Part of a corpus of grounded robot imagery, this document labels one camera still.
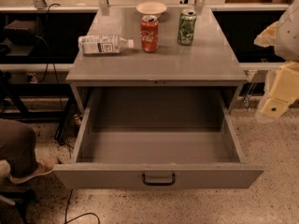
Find grey top drawer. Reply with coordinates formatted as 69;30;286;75
54;87;263;189

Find clear plastic water bottle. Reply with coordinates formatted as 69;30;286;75
78;35;135;55

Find person's leg brown trousers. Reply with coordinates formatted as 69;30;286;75
0;119;38;178

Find grey metal drawer cabinet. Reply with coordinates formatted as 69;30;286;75
66;7;247;109

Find white paper bowl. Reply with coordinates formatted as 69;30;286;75
136;2;167;18

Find black top drawer handle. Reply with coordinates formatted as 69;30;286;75
142;174;177;187

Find green soda can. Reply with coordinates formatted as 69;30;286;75
178;8;197;46

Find black hanging cable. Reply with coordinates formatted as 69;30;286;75
35;3;64;110

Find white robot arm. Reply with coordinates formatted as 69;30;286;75
254;0;299;123

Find black floor cable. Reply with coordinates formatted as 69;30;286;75
64;189;101;224

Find red cola can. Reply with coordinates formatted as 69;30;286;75
140;15;158;52

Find tan shoe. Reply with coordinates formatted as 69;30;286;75
9;158;60;185

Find black box on shelf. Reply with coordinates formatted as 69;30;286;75
4;20;37;45

